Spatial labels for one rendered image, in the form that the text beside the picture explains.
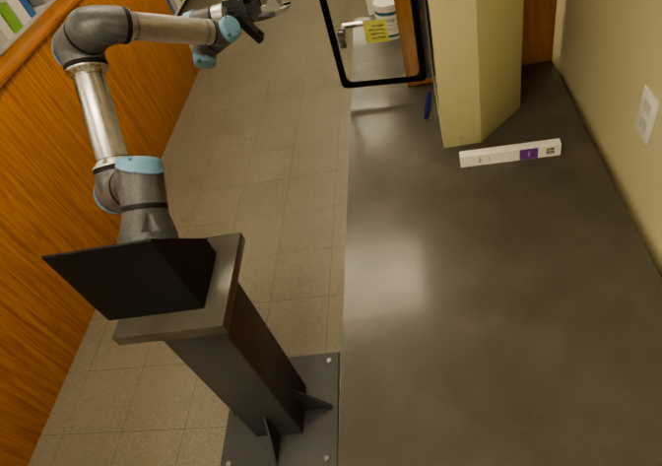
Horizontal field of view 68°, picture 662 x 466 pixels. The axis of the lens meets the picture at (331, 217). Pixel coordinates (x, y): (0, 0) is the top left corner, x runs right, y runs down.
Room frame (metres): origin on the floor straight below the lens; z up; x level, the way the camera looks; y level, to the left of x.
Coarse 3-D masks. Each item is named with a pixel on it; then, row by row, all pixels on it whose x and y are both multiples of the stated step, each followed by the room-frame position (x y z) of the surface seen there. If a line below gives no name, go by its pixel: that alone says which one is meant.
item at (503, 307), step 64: (384, 128) 1.32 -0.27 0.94; (512, 128) 1.10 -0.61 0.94; (576, 128) 1.01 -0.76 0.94; (384, 192) 1.03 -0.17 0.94; (448, 192) 0.94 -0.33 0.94; (512, 192) 0.86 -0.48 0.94; (576, 192) 0.79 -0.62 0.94; (384, 256) 0.81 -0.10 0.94; (448, 256) 0.74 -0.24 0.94; (512, 256) 0.67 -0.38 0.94; (576, 256) 0.61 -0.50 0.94; (640, 256) 0.56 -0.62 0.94; (384, 320) 0.63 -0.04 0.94; (448, 320) 0.57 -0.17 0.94; (512, 320) 0.52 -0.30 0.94; (576, 320) 0.47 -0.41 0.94; (640, 320) 0.42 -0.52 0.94; (384, 384) 0.48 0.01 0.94; (448, 384) 0.43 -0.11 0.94; (512, 384) 0.39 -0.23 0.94; (576, 384) 0.35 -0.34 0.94; (640, 384) 0.31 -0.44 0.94; (384, 448) 0.36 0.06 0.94; (448, 448) 0.32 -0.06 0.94; (512, 448) 0.28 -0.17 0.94; (576, 448) 0.25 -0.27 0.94; (640, 448) 0.21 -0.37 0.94
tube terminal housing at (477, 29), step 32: (448, 0) 1.11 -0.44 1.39; (480, 0) 1.10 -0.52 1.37; (512, 0) 1.16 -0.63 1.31; (448, 32) 1.11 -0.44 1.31; (480, 32) 1.10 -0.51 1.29; (512, 32) 1.16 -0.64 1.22; (448, 64) 1.11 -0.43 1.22; (480, 64) 1.10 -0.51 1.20; (512, 64) 1.16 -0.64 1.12; (448, 96) 1.12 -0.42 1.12; (480, 96) 1.09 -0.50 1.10; (512, 96) 1.16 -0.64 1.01; (448, 128) 1.12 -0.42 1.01; (480, 128) 1.09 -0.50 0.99
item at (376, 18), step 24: (336, 0) 1.54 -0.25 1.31; (360, 0) 1.50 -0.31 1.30; (384, 0) 1.47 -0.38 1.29; (408, 0) 1.44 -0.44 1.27; (336, 24) 1.54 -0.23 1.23; (360, 24) 1.51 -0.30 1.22; (384, 24) 1.47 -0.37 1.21; (408, 24) 1.44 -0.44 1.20; (360, 48) 1.52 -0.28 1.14; (384, 48) 1.48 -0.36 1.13; (408, 48) 1.45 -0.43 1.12; (360, 72) 1.53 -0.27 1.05; (384, 72) 1.49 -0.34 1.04; (408, 72) 1.45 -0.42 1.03
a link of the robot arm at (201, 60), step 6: (192, 48) 1.62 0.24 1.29; (198, 48) 1.60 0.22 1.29; (204, 48) 1.58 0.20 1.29; (192, 54) 1.61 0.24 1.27; (198, 54) 1.58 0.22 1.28; (204, 54) 1.58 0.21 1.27; (210, 54) 1.58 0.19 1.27; (216, 54) 1.58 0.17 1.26; (198, 60) 1.58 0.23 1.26; (204, 60) 1.57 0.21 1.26; (210, 60) 1.57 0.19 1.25; (216, 60) 1.60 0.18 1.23; (198, 66) 1.59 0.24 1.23; (204, 66) 1.60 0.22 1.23; (210, 66) 1.60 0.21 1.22
